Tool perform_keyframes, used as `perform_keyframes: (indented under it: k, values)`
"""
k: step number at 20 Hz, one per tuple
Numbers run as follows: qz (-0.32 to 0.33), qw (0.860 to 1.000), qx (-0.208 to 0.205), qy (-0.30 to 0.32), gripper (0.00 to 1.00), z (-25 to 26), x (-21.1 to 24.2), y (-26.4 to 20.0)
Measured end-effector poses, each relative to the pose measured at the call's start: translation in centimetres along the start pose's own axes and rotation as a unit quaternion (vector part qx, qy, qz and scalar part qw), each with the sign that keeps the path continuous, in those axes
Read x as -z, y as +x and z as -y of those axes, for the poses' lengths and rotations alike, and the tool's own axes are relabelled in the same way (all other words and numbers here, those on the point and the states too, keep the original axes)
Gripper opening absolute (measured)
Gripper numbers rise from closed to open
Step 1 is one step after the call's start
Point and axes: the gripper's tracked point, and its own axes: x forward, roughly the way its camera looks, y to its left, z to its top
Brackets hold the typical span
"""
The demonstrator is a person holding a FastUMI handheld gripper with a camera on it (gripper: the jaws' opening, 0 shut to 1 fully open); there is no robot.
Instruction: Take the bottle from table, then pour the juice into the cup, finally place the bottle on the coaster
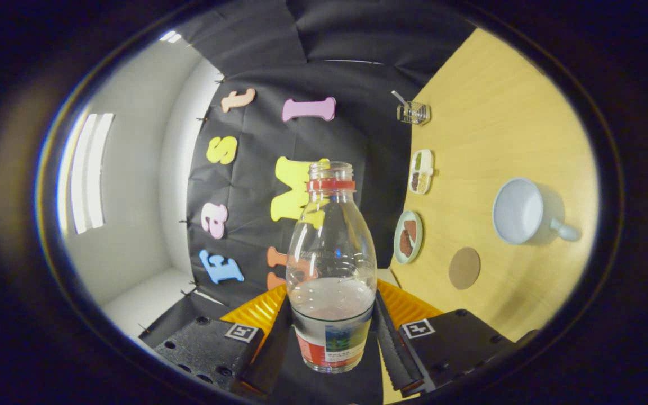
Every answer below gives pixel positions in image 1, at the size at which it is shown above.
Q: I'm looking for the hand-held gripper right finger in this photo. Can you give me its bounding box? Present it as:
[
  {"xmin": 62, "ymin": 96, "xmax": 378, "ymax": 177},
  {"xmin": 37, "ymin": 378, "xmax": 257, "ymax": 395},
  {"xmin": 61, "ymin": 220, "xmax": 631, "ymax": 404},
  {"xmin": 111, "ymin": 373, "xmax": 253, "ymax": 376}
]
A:
[{"xmin": 375, "ymin": 280, "xmax": 515, "ymax": 394}]

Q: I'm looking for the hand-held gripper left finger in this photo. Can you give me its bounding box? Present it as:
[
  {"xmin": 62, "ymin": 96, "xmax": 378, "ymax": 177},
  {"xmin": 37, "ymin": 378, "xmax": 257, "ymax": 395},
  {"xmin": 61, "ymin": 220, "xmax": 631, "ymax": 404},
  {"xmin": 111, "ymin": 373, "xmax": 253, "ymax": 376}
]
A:
[{"xmin": 152, "ymin": 283, "xmax": 294, "ymax": 401}]

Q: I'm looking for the clear plastic juice bottle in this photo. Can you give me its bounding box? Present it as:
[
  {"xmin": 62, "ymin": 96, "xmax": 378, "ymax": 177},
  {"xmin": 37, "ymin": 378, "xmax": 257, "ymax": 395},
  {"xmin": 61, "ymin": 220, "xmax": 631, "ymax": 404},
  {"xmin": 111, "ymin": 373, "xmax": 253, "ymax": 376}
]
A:
[{"xmin": 286, "ymin": 161, "xmax": 378, "ymax": 374}]

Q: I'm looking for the round brown coaster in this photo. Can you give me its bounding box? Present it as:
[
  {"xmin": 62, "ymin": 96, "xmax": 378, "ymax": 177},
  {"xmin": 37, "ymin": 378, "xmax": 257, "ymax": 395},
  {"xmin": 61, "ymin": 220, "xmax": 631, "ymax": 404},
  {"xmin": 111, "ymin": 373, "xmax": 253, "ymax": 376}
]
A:
[{"xmin": 449, "ymin": 246, "xmax": 482, "ymax": 290}]

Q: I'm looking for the white cup with handle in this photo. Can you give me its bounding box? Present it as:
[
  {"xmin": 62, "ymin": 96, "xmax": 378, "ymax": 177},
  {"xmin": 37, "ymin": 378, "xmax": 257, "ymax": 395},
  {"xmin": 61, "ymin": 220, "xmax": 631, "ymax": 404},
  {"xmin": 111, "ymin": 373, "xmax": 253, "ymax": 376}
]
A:
[{"xmin": 492, "ymin": 178, "xmax": 582, "ymax": 245}]

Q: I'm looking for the pale green plate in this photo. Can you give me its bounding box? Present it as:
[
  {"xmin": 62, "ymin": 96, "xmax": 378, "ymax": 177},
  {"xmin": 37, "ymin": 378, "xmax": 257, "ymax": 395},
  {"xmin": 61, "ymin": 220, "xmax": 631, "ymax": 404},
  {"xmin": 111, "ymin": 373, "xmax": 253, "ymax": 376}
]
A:
[{"xmin": 394, "ymin": 210, "xmax": 424, "ymax": 265}]

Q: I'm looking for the white divided snack dish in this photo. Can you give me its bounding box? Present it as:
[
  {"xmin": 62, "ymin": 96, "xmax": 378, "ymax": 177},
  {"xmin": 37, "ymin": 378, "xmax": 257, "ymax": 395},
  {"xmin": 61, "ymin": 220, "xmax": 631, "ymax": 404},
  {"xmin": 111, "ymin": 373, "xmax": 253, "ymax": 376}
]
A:
[{"xmin": 408, "ymin": 148, "xmax": 434, "ymax": 195}]

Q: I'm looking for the long ceiling light panel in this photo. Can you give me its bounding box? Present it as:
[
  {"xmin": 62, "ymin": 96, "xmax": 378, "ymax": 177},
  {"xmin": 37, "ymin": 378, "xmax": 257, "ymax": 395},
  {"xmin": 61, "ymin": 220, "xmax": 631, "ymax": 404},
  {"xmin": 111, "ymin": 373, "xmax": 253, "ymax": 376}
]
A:
[{"xmin": 57, "ymin": 112, "xmax": 115, "ymax": 235}]

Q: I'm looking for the wooden table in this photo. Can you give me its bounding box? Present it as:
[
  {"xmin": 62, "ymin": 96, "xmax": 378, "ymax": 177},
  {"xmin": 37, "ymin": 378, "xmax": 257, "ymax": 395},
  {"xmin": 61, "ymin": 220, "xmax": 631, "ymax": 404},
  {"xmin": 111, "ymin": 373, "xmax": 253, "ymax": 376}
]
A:
[{"xmin": 380, "ymin": 28, "xmax": 600, "ymax": 404}]

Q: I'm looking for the black backdrop cloth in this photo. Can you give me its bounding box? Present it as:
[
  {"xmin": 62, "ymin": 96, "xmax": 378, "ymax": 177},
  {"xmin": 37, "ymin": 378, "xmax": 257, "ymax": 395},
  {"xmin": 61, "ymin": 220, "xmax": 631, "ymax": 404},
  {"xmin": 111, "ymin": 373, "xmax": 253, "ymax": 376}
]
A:
[{"xmin": 138, "ymin": 0, "xmax": 476, "ymax": 403}]

